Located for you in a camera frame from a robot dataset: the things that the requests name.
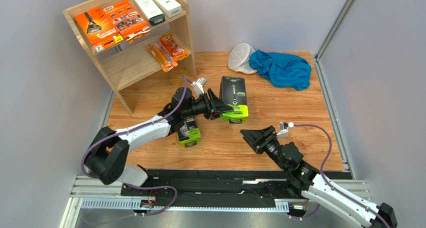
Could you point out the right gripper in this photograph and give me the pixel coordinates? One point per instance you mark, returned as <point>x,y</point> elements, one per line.
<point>262,141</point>

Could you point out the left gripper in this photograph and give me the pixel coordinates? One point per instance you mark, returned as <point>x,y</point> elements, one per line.
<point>217,106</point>

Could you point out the green black razor pack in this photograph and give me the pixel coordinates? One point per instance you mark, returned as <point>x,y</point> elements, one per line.
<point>189,134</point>
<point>233,93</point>

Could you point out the orange razor bag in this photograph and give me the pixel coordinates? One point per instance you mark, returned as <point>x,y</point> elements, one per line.
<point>162,56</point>
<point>178,52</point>

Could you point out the white razor box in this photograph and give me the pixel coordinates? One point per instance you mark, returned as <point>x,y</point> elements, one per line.
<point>170,8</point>
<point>151,11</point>

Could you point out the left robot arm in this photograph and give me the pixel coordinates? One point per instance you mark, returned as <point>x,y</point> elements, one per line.
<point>106,157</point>

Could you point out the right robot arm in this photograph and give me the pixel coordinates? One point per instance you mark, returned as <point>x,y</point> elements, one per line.
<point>304,180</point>

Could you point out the wooden two-tier shelf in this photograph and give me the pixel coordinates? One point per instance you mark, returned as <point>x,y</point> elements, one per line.
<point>131,65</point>

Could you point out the white mesh bag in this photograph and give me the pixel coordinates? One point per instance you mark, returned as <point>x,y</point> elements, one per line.
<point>239,57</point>

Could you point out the blue cloth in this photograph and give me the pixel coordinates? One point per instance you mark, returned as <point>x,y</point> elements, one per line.
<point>282,70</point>

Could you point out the orange razor cartridge box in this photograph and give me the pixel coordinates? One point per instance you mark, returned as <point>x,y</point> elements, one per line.
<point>130,23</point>

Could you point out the orange razor box left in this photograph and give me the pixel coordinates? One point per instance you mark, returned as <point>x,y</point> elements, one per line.
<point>98,29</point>

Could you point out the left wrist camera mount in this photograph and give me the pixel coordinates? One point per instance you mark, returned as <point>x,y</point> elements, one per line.
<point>198,86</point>

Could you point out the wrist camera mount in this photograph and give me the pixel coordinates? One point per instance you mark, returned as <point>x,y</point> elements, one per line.
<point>198,86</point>
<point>284,129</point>

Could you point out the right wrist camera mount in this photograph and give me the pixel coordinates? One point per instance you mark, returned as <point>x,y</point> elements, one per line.
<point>284,129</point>

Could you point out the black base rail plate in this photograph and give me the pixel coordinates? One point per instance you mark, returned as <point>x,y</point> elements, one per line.
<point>215,188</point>

